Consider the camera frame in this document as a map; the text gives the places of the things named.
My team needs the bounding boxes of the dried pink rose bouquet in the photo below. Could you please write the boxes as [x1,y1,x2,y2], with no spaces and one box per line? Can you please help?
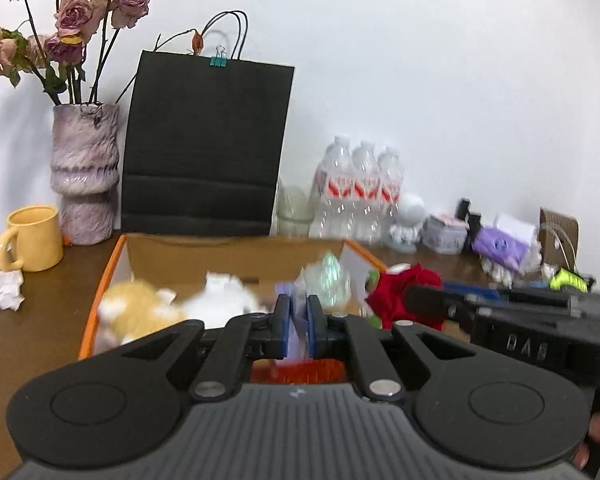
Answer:
[0,0,151,107]

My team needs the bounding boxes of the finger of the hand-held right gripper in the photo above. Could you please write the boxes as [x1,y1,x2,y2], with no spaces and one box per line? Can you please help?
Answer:
[442,281,581,309]
[405,284,482,333]

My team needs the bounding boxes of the grey tin box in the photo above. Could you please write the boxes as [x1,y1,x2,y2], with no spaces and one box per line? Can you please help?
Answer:
[421,212,469,256]

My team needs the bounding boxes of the purple tissue pack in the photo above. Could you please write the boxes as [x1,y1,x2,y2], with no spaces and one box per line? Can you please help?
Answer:
[472,213,539,268]

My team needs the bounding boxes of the green black glove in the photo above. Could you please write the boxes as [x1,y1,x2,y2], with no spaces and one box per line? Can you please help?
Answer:
[550,268,597,294]

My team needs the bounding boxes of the clear water bottle red label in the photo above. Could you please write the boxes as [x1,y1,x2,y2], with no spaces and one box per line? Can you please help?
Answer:
[377,146,407,241]
[312,135,354,241]
[350,140,382,243]

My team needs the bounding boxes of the black paper bag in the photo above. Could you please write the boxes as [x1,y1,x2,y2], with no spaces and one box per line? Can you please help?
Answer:
[121,10,296,237]

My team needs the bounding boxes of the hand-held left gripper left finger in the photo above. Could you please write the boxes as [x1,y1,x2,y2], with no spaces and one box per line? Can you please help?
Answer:
[120,294,293,403]

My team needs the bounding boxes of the crumpled white tissue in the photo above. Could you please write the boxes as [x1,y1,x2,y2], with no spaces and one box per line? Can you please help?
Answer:
[0,270,26,312]

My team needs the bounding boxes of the orange cardboard box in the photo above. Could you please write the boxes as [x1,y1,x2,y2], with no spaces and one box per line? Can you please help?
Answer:
[77,232,397,387]

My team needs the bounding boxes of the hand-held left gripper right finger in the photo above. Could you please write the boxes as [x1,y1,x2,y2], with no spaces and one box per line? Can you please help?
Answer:
[306,295,475,403]

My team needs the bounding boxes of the yellow mug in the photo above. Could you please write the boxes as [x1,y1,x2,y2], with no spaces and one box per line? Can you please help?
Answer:
[0,204,65,273]

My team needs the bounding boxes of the brown cardboard holder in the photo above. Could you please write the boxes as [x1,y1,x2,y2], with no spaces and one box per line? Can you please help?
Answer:
[539,207,580,274]

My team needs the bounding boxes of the red rose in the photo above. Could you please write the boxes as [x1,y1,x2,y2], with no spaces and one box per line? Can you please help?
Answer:
[364,262,447,332]

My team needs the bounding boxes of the white and tan plush hamster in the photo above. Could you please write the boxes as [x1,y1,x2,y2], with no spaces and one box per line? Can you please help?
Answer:
[97,272,269,352]

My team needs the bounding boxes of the clear plastic bag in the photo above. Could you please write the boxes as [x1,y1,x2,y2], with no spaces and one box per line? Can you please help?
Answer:
[300,252,354,311]

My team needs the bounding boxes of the purple textured ceramic vase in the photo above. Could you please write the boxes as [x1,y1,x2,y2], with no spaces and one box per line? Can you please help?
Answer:
[50,102,121,246]

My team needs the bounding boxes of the clear glass cup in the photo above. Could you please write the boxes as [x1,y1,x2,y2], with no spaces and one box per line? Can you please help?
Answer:
[276,185,315,239]

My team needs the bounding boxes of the small white trinkets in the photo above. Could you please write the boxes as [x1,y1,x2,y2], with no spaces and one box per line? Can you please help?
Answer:
[480,255,557,284]

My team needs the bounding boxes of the white robot figure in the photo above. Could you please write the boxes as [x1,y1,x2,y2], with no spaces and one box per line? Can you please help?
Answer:
[390,193,427,254]

